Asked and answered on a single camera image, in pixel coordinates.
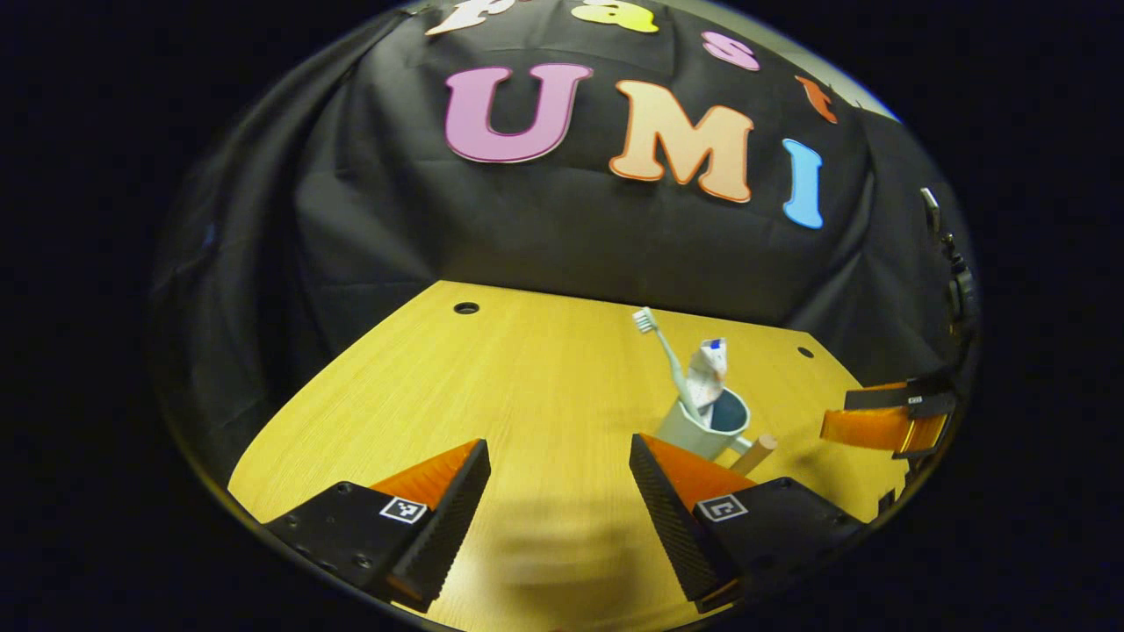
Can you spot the pale green toothbrush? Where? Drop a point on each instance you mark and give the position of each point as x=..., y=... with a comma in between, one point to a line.
x=672, y=360

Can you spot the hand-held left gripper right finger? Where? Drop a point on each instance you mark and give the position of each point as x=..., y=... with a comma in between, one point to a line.
x=663, y=513

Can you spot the white toothpaste tube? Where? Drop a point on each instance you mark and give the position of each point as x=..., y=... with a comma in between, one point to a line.
x=705, y=377

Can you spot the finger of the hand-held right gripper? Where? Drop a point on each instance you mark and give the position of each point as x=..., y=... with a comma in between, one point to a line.
x=869, y=427

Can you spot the black backdrop cloth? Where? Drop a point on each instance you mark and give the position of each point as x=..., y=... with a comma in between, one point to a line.
x=544, y=228

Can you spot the wooden desktop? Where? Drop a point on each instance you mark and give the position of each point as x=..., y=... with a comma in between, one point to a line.
x=492, y=395

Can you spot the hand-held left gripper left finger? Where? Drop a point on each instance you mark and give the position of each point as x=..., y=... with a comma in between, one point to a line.
x=457, y=513

